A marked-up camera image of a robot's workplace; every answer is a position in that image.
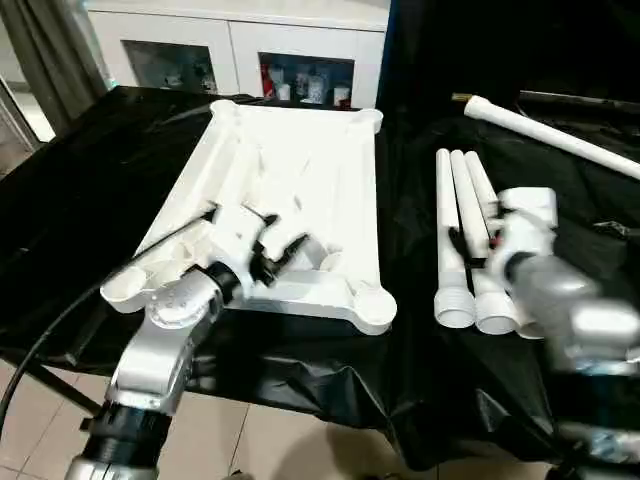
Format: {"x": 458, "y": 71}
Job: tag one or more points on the white plastic table leg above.
{"x": 447, "y": 200}
{"x": 495, "y": 312}
{"x": 480, "y": 185}
{"x": 540, "y": 128}

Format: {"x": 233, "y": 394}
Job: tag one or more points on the white plastic table top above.
{"x": 310, "y": 170}

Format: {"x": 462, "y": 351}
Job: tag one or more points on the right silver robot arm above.
{"x": 590, "y": 320}

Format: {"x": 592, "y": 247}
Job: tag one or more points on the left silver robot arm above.
{"x": 160, "y": 350}

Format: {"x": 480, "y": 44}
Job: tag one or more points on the small white jar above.
{"x": 342, "y": 97}

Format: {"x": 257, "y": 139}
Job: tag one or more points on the black plastic mat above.
{"x": 100, "y": 180}

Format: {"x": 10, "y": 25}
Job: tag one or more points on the white glass-door cabinet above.
{"x": 230, "y": 30}

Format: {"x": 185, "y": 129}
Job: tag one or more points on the grey curtain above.
{"x": 50, "y": 50}

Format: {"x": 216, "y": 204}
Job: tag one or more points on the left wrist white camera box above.
{"x": 238, "y": 240}

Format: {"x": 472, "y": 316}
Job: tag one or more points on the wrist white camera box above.
{"x": 238, "y": 240}
{"x": 528, "y": 215}

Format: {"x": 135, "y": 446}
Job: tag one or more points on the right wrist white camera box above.
{"x": 528, "y": 215}

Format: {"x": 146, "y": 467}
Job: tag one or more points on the black metal table frame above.
{"x": 65, "y": 388}

